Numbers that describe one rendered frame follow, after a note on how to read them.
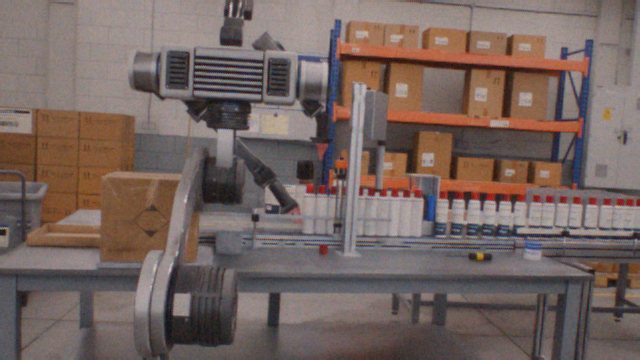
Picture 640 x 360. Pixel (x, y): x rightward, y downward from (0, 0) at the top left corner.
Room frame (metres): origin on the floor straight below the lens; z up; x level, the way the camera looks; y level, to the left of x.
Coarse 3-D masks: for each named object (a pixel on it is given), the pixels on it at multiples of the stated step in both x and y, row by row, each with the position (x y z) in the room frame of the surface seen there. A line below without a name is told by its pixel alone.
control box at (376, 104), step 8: (368, 96) 2.21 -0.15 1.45; (376, 96) 2.22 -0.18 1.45; (384, 96) 2.31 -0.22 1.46; (368, 104) 2.21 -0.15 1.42; (376, 104) 2.22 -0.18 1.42; (384, 104) 2.31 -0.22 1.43; (368, 112) 2.21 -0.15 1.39; (376, 112) 2.23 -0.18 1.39; (384, 112) 2.32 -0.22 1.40; (368, 120) 2.21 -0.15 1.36; (376, 120) 2.23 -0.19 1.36; (384, 120) 2.33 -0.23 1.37; (368, 128) 2.21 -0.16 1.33; (376, 128) 2.24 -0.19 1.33; (384, 128) 2.33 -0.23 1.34; (368, 136) 2.21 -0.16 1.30; (376, 136) 2.25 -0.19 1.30; (384, 136) 2.34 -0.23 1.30
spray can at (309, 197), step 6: (312, 186) 2.33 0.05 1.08; (306, 192) 2.34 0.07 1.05; (312, 192) 2.33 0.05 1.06; (306, 198) 2.32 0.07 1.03; (312, 198) 2.32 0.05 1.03; (306, 204) 2.32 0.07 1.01; (312, 204) 2.33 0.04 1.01; (306, 210) 2.32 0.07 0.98; (312, 210) 2.33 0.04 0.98; (306, 222) 2.32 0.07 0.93; (312, 222) 2.33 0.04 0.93; (306, 228) 2.32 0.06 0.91; (312, 228) 2.33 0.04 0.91; (306, 234) 2.32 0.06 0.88; (312, 234) 2.33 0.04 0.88
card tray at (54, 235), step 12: (48, 228) 2.26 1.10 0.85; (60, 228) 2.27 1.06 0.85; (72, 228) 2.28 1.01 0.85; (84, 228) 2.29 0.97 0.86; (96, 228) 2.30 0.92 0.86; (36, 240) 2.01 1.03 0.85; (48, 240) 2.02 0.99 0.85; (60, 240) 2.03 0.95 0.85; (72, 240) 2.04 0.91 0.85; (84, 240) 2.05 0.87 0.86; (96, 240) 2.06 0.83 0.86
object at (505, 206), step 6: (504, 198) 2.51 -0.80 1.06; (504, 204) 2.50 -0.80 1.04; (510, 204) 2.50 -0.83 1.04; (504, 210) 2.50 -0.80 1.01; (510, 210) 2.50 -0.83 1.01; (504, 216) 2.50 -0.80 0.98; (498, 222) 2.52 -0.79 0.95; (504, 222) 2.49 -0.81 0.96; (498, 228) 2.51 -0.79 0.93; (504, 228) 2.49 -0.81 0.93; (498, 234) 2.51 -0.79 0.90; (504, 234) 2.49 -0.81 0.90
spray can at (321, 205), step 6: (318, 186) 2.35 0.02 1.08; (324, 186) 2.34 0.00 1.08; (318, 192) 2.35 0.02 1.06; (324, 192) 2.34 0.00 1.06; (318, 198) 2.34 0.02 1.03; (324, 198) 2.33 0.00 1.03; (318, 204) 2.34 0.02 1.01; (324, 204) 2.33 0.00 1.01; (318, 210) 2.33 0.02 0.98; (324, 210) 2.34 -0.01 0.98; (318, 222) 2.33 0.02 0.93; (324, 222) 2.34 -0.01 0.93; (318, 228) 2.33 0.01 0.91; (324, 228) 2.34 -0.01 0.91; (318, 234) 2.33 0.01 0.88; (324, 234) 2.34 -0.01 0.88
